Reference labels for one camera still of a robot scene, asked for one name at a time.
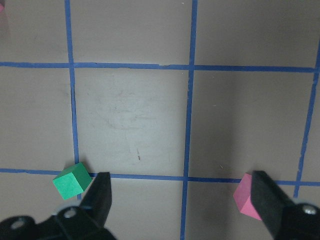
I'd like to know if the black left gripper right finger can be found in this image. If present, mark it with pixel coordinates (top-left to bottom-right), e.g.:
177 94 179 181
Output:
250 170 295 237

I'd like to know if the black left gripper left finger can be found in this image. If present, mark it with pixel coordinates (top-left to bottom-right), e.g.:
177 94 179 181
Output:
79 172 112 228

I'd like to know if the pink foam cube far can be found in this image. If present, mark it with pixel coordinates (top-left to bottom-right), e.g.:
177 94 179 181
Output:
233 173 262 221

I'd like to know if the green foam cube far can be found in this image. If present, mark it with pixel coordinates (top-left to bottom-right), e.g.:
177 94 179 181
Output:
52 162 92 200

